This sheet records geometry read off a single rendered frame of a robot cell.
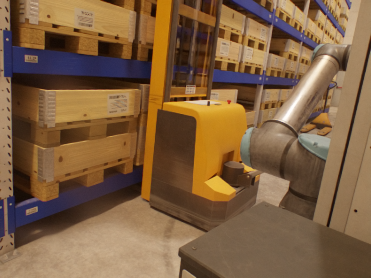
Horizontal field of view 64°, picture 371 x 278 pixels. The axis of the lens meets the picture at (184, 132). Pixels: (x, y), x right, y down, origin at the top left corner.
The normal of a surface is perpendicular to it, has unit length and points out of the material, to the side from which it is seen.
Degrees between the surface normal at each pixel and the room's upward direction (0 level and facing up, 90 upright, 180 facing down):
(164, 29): 90
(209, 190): 90
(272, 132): 39
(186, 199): 90
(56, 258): 0
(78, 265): 0
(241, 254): 0
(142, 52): 90
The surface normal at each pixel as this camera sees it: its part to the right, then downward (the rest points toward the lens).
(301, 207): -0.60, -0.25
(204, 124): 0.82, -0.07
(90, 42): 0.83, 0.21
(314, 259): 0.11, -0.97
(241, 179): -0.56, 0.12
